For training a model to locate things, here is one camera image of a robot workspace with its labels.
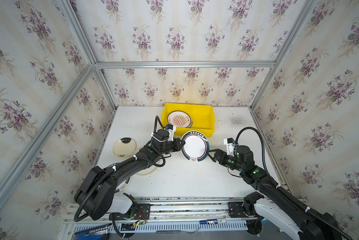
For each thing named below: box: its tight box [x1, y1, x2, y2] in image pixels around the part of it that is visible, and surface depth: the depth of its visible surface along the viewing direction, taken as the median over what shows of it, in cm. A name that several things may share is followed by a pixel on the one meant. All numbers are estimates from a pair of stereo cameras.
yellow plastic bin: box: [161, 103, 216, 138], surface depth 114 cm
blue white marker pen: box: [199, 218, 227, 225], surface depth 71 cm
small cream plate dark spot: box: [112, 137, 137, 158], surface depth 98 cm
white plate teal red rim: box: [114, 176, 131, 194], surface depth 82 cm
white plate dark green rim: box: [180, 130, 210, 163], surface depth 84 cm
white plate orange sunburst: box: [167, 110, 193, 129], surface depth 110 cm
